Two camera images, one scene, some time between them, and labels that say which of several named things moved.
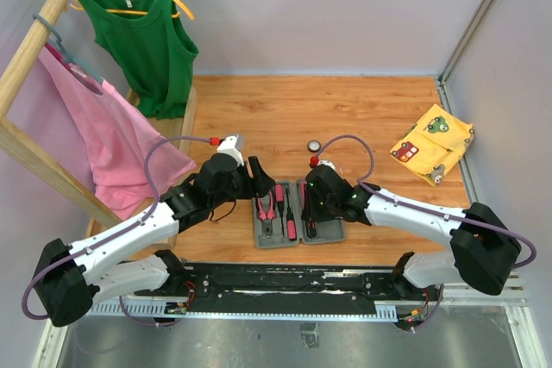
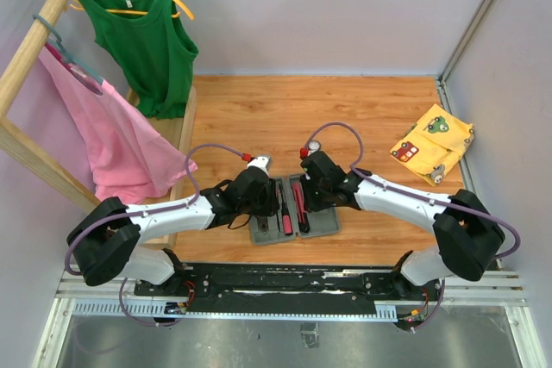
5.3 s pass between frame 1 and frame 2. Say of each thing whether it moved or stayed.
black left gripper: moved
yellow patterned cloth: stayed
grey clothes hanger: stayed
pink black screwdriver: moved
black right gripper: moved
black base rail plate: stayed
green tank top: stayed
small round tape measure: stayed
